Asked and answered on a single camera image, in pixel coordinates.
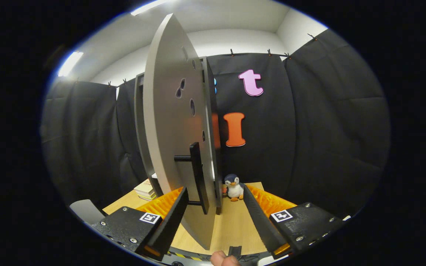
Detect stack of books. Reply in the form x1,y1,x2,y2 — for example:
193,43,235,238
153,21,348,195
133,179,159,202

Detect ceiling panel light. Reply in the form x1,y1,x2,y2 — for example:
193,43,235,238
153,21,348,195
131,0,170,16

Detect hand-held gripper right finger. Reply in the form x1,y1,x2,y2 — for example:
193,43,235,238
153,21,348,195
243,185,347,260

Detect black door handle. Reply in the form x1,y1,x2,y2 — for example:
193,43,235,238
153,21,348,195
174,142,211,215

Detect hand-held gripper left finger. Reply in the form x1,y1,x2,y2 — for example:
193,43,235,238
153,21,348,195
92,187,190,261

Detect black backdrop cloth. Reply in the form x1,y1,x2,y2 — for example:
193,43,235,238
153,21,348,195
41,30,392,219

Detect ceiling tube light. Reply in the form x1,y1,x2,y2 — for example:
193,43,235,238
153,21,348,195
58,51,84,77

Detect penguin plush toy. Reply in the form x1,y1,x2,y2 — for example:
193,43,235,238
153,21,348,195
222,174,245,202

